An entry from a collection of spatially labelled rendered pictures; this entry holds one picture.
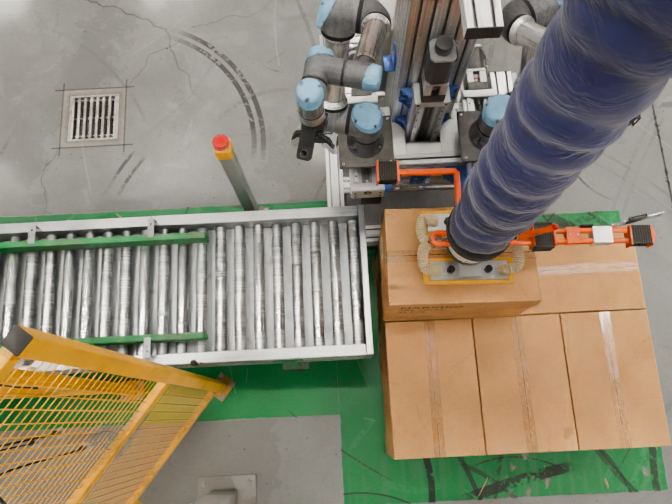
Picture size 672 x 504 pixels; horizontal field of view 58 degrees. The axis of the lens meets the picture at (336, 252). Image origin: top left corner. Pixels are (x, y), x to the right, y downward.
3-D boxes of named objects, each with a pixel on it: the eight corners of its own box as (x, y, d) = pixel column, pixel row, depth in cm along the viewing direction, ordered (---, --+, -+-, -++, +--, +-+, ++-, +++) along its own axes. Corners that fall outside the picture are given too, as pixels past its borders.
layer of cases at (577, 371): (387, 454, 301) (394, 459, 262) (374, 259, 327) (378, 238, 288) (629, 441, 301) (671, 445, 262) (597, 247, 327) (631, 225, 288)
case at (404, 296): (382, 320, 278) (388, 305, 240) (379, 236, 289) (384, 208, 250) (514, 316, 278) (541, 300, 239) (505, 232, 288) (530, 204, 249)
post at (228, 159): (250, 226, 348) (214, 153, 251) (250, 214, 350) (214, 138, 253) (262, 225, 348) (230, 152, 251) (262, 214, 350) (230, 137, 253)
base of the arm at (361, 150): (345, 125, 250) (345, 113, 240) (382, 123, 249) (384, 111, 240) (347, 159, 246) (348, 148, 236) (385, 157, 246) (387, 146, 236)
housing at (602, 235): (589, 246, 223) (594, 243, 219) (587, 229, 225) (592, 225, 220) (608, 246, 223) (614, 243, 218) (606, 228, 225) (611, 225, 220)
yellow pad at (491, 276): (423, 285, 230) (425, 282, 225) (422, 259, 233) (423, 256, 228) (513, 283, 230) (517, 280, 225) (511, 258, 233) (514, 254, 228)
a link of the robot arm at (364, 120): (378, 146, 236) (380, 130, 223) (344, 140, 237) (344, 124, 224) (384, 118, 239) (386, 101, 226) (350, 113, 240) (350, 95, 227)
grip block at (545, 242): (529, 252, 223) (534, 247, 217) (526, 226, 225) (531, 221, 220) (552, 251, 223) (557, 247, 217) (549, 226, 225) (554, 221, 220)
